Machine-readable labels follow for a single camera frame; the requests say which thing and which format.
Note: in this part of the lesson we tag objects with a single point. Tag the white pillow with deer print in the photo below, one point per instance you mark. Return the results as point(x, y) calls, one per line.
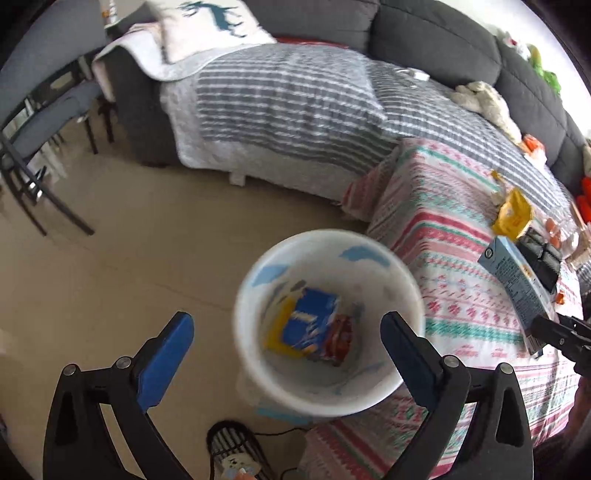
point(198, 32)

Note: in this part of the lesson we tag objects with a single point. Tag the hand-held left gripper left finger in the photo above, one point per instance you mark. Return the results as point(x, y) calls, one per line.
point(166, 360)

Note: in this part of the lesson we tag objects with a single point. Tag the cream plush toy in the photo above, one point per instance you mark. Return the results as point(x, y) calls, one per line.
point(489, 104)

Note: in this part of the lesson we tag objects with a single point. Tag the red orange plush toy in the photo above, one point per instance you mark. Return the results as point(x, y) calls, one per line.
point(585, 198)

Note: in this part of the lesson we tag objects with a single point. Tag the orange fruit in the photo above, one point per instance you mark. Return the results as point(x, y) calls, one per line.
point(557, 240)
point(552, 226)

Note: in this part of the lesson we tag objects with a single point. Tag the white bin with blue prints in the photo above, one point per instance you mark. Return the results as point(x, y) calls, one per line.
point(323, 261)

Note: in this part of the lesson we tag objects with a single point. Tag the white red plush toy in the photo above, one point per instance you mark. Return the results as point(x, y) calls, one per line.
point(512, 44)

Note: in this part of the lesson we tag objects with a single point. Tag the red snack packet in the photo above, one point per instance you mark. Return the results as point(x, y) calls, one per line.
point(339, 339)

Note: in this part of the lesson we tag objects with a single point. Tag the white pink blanket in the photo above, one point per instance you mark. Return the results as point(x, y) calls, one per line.
point(134, 50)

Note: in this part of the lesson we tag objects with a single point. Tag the blue snack packet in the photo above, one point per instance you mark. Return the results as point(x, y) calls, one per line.
point(307, 318)

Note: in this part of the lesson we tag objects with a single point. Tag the white charger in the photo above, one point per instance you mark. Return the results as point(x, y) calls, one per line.
point(419, 75)

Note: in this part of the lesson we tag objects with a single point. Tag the flat yellow wrapper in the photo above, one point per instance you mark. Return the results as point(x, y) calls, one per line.
point(276, 330)

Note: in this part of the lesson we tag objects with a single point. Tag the orange white packet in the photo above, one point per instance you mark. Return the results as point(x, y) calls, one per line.
point(534, 145)

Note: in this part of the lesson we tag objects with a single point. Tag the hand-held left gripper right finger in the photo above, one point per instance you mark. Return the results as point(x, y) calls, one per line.
point(406, 355)

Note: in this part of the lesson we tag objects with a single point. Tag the dark grey sofa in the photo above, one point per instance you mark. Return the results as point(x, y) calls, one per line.
point(415, 32)

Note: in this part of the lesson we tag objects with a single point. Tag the large yellow paper bag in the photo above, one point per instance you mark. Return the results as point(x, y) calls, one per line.
point(512, 214)

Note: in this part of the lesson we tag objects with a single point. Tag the black ribbed heater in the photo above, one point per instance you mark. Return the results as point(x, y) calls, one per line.
point(231, 441)

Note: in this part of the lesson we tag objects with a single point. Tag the clear glass jar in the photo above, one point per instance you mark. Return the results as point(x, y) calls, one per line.
point(577, 244)

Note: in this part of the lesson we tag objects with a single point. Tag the grey striped quilt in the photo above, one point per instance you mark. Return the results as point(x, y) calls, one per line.
point(286, 92)

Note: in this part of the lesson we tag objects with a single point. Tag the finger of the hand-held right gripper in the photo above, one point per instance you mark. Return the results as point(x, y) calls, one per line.
point(551, 330)

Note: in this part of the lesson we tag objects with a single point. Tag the light blue carton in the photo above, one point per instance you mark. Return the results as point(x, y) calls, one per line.
point(512, 277)

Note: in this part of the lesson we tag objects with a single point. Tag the green plush toy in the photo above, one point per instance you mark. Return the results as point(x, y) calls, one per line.
point(542, 69)

